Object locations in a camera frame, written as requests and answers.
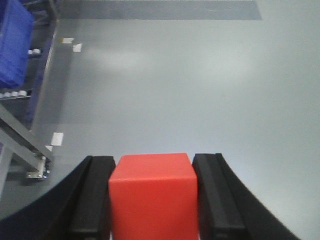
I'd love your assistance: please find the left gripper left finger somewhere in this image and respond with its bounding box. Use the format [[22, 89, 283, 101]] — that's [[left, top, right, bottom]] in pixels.
[[0, 155, 116, 240]]

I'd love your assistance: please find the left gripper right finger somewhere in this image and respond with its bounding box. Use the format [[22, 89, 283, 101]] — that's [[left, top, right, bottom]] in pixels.
[[192, 153, 298, 240]]

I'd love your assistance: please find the red cube block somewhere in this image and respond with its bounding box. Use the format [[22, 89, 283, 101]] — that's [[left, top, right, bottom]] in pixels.
[[108, 152, 199, 240]]

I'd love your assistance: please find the blue bin on rack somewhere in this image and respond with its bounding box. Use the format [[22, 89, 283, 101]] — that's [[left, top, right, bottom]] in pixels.
[[0, 0, 34, 89]]

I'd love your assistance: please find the grey rack on floor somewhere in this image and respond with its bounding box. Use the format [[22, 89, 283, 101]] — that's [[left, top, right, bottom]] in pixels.
[[0, 0, 60, 180]]

